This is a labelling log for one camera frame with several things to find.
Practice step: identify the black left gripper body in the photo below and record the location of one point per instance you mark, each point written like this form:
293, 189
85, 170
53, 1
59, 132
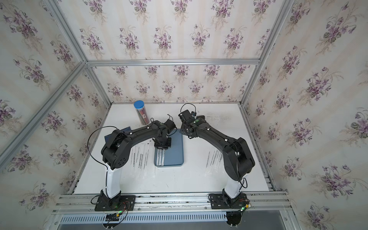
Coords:
164, 143

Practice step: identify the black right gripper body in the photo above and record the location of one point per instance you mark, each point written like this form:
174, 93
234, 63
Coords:
182, 130

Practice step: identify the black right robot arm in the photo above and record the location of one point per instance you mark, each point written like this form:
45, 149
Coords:
237, 158

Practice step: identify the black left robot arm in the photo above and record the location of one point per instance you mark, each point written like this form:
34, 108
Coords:
117, 149

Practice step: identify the blue storage tray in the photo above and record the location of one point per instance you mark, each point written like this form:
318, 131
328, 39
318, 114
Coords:
174, 156

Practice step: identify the clear tube of coloured pencils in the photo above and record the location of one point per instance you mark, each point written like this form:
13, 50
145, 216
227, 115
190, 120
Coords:
140, 108

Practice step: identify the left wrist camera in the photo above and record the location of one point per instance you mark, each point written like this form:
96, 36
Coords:
170, 126

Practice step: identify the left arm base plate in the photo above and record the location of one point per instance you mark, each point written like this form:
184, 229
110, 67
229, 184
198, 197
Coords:
117, 203

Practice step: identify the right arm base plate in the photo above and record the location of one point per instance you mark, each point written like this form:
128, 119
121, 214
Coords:
222, 201

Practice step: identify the aluminium mounting rail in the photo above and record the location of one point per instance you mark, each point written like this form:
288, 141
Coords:
172, 202

